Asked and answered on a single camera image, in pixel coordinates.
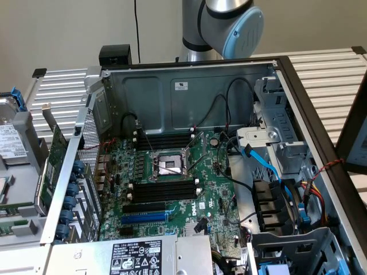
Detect blue drive rail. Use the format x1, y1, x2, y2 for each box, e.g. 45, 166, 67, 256
259, 263, 291, 275

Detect yellow red power wires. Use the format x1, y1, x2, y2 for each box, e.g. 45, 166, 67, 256
300, 179, 329, 227

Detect blue disk bracket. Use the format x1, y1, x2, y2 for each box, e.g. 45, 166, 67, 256
9, 88, 29, 113

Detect thin metal locking lever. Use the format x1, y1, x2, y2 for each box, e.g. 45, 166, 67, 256
139, 123, 158, 155
151, 153, 213, 176

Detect grey parts rack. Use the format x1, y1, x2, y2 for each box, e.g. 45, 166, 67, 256
0, 110, 56, 248

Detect black wire connector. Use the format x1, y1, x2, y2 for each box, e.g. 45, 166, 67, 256
194, 217, 208, 234

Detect blue SATA wire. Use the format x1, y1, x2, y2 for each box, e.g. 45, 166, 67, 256
242, 144, 294, 199

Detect thin black wire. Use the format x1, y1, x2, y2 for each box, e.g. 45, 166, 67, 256
225, 194, 259, 230

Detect black looped wire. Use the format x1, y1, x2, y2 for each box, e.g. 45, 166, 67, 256
225, 77, 257, 128
197, 93, 231, 128

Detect dark grey drive cage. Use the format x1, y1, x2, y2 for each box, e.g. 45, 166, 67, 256
247, 226, 355, 275

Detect grey open PC case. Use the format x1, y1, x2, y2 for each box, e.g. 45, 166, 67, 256
40, 56, 367, 275

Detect black RAM slot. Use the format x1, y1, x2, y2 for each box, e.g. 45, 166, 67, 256
127, 194, 199, 204
131, 190, 199, 199
128, 184, 201, 194
132, 179, 201, 189
136, 139, 192, 147
133, 133, 197, 143
136, 143, 192, 152
133, 128, 196, 138

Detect grey power supply unit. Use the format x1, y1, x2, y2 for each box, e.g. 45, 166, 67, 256
42, 234, 213, 275

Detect blue expansion slot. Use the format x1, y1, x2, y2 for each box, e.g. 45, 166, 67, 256
120, 211, 169, 226

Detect grey metal disk bay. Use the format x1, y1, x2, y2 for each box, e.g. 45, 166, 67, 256
236, 76, 312, 176

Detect green Dell motherboard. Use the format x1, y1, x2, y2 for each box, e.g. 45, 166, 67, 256
98, 129, 242, 250

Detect silver finned heat sink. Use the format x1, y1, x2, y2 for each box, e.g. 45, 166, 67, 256
185, 222, 210, 237

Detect long black expansion slot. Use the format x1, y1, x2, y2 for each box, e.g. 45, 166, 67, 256
122, 201, 167, 215

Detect CPU socket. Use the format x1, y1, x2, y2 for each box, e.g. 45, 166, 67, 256
149, 149, 193, 182

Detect red black twisted wire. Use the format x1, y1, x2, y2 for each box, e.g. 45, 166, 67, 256
83, 137, 118, 153
311, 158, 345, 180

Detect thick black wire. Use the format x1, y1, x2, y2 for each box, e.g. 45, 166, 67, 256
216, 133, 256, 198

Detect green graphics card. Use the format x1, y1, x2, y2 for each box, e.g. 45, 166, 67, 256
33, 103, 70, 216

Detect blue plastic clip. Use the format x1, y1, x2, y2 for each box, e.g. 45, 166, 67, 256
298, 202, 312, 227

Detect short black wire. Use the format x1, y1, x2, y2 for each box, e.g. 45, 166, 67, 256
121, 112, 143, 136

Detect black box device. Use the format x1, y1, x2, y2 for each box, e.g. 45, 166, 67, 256
99, 45, 132, 66

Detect black fan shroud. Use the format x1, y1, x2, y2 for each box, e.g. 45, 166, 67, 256
251, 178, 305, 233

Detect silver hard disk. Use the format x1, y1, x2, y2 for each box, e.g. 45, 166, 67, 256
0, 96, 33, 167

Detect metal socket cover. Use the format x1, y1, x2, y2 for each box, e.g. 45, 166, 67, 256
185, 131, 208, 170

